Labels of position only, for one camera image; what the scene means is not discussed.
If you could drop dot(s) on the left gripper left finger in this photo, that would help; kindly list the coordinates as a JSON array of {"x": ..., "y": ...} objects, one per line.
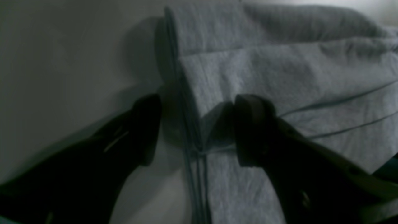
[{"x": 81, "y": 183}]

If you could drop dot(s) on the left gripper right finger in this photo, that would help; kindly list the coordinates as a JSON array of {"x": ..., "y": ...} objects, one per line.
[{"x": 313, "y": 184}]

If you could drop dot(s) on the grey T-shirt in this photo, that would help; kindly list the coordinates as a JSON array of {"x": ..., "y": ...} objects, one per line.
[{"x": 331, "y": 72}]

